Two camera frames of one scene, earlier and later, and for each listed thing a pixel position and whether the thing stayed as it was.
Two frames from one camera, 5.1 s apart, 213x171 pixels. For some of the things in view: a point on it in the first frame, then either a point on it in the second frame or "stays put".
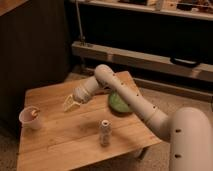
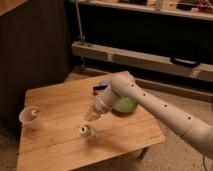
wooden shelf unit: (164, 45) stays put
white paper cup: (30, 118) stays put
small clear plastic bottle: (105, 132) → (87, 131)
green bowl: (117, 104) stays put
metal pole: (82, 37) stays put
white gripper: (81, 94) → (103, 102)
